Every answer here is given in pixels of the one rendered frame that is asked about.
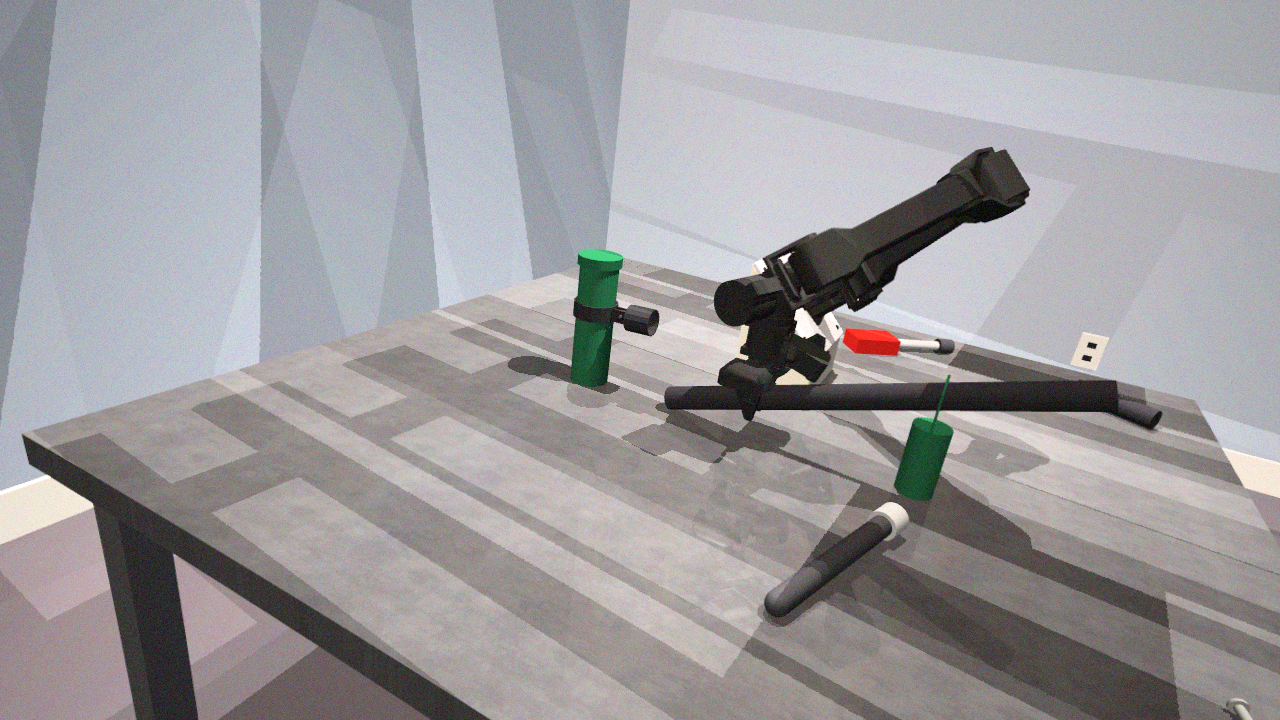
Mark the green cylinder with thin rod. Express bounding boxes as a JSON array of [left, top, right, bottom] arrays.
[[893, 375, 954, 501]]

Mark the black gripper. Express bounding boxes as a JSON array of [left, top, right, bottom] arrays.
[[717, 316, 797, 421]]

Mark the green post with cap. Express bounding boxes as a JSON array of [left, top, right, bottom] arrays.
[[570, 249, 623, 387]]

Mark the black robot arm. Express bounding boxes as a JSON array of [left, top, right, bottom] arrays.
[[714, 147, 1030, 383]]

